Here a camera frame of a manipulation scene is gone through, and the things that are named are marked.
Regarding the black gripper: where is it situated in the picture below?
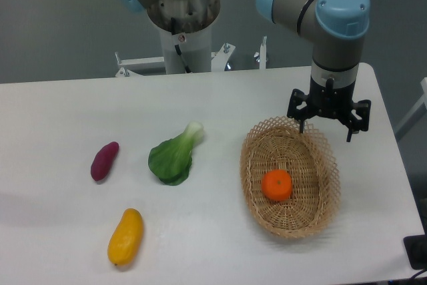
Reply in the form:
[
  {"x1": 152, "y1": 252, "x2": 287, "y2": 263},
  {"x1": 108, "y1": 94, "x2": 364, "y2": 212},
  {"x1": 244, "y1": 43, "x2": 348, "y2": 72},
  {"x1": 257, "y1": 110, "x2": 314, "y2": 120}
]
[{"x1": 287, "y1": 77, "x2": 371, "y2": 142}]

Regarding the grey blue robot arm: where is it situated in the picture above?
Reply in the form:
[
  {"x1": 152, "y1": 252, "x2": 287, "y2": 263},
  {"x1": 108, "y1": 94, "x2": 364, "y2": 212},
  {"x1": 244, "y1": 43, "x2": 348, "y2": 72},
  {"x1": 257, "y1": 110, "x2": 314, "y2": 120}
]
[{"x1": 121, "y1": 0, "x2": 371, "y2": 135}]

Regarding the woven wicker basket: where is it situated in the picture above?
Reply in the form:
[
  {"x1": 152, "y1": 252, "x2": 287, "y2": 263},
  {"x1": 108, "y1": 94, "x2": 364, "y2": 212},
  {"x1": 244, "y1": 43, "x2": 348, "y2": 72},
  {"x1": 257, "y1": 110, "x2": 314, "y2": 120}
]
[{"x1": 240, "y1": 117, "x2": 340, "y2": 238}]

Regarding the orange fruit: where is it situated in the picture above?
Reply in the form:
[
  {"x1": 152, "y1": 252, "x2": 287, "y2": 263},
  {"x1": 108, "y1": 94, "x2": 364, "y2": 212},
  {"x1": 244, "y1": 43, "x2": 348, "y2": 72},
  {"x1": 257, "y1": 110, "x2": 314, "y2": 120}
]
[{"x1": 261, "y1": 169, "x2": 292, "y2": 202}]

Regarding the black device at edge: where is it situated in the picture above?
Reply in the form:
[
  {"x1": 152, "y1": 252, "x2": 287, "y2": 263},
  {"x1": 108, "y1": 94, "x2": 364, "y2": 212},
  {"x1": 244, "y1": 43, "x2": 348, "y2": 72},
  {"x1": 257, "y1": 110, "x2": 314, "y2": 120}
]
[{"x1": 403, "y1": 234, "x2": 426, "y2": 270}]

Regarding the green bok choy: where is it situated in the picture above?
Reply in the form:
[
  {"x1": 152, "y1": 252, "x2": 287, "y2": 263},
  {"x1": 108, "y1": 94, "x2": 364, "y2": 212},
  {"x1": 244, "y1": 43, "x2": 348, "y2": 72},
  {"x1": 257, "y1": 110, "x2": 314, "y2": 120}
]
[{"x1": 147, "y1": 121, "x2": 204, "y2": 186}]

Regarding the purple sweet potato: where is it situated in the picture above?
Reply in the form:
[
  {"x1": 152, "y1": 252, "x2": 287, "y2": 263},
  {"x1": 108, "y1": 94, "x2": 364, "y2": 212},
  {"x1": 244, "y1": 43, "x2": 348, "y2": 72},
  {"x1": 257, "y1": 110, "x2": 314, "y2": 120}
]
[{"x1": 90, "y1": 141, "x2": 119, "y2": 182}]

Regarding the yellow mango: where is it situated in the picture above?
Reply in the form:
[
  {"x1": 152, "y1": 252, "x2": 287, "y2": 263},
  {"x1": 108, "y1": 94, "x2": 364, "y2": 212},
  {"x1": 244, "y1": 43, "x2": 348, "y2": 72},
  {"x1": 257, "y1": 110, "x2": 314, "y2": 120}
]
[{"x1": 107, "y1": 208, "x2": 144, "y2": 266}]

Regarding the white frame at right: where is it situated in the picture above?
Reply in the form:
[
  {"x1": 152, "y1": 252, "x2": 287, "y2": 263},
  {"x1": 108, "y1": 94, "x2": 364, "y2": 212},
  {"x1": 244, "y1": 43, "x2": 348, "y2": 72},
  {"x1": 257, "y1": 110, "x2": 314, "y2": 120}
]
[{"x1": 394, "y1": 78, "x2": 426, "y2": 141}]

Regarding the white metal base frame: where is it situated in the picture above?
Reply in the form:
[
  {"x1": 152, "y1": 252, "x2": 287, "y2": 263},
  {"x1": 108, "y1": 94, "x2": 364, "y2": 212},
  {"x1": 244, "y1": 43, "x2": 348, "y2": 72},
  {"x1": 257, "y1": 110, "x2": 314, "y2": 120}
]
[{"x1": 115, "y1": 35, "x2": 269, "y2": 77}]

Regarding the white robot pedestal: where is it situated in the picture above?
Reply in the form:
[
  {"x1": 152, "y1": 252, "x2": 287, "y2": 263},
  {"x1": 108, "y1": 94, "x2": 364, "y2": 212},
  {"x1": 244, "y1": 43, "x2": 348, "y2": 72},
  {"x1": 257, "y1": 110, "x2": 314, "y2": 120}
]
[{"x1": 157, "y1": 27, "x2": 211, "y2": 74}]

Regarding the black cable on pedestal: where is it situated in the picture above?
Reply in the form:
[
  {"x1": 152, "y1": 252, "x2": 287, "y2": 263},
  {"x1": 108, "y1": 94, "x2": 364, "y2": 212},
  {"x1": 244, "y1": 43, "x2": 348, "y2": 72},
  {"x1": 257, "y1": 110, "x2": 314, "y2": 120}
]
[{"x1": 170, "y1": 17, "x2": 193, "y2": 74}]

